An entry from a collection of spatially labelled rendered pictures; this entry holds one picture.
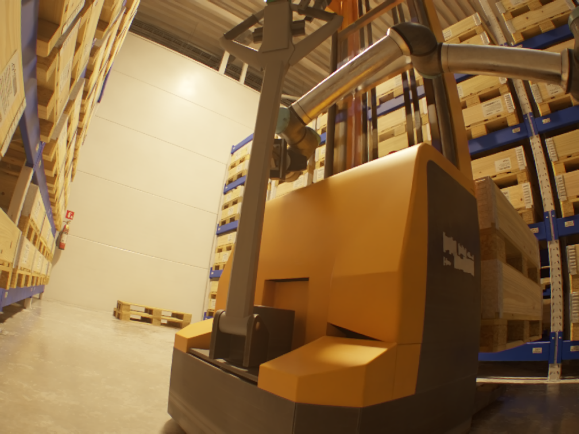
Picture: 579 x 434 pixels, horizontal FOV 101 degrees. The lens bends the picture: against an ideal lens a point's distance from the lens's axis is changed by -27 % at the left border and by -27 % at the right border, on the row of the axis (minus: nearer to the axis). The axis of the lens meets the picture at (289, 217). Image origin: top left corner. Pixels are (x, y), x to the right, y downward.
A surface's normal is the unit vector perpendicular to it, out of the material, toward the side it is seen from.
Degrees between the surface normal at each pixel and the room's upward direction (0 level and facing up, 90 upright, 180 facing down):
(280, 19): 106
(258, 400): 90
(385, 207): 74
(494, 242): 90
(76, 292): 90
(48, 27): 90
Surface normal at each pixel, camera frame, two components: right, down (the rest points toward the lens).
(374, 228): -0.72, -0.52
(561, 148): -0.79, -0.26
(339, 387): -0.11, -0.32
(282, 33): -0.31, -0.05
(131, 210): 0.62, -0.18
